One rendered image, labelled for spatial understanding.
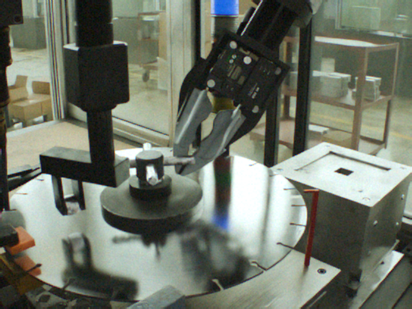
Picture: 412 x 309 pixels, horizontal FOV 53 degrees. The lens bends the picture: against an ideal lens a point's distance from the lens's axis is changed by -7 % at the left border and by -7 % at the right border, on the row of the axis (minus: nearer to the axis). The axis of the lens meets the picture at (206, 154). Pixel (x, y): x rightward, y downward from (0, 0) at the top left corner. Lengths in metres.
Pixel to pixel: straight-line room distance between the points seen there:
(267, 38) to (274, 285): 0.27
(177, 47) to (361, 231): 0.64
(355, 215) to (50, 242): 0.40
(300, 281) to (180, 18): 0.70
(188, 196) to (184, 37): 0.63
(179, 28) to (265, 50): 0.66
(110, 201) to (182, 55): 0.64
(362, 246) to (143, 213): 0.33
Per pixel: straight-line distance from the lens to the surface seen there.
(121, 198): 0.46
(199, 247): 0.40
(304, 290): 0.52
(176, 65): 1.07
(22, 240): 0.40
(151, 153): 0.46
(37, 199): 0.51
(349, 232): 0.64
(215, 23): 0.70
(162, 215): 0.43
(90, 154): 0.39
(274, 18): 0.41
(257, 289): 0.51
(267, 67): 0.41
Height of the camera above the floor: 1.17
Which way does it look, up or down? 21 degrees down
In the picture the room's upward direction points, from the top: straight up
